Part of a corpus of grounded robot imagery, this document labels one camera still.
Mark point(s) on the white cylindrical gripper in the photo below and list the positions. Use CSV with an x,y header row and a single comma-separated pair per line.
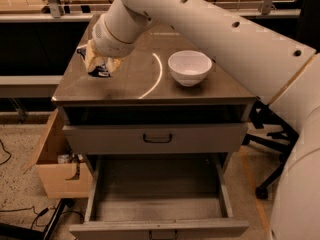
x,y
107,41

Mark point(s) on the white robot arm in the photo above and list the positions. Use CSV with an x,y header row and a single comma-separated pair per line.
x,y
283,73

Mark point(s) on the grey metal drawer cabinet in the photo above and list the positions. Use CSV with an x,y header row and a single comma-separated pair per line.
x,y
143,92

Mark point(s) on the closed grey top drawer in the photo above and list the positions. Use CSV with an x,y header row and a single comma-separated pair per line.
x,y
155,139

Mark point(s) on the open grey middle drawer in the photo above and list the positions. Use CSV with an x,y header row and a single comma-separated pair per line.
x,y
158,197

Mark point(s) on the white ceramic bowl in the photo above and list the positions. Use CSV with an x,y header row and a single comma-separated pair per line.
x,y
188,67

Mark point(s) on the white jar in box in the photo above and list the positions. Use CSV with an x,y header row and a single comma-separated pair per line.
x,y
63,159

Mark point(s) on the brown cardboard box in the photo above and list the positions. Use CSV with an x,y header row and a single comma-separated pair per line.
x,y
60,180

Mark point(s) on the black office chair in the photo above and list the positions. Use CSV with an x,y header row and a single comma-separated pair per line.
x,y
308,33

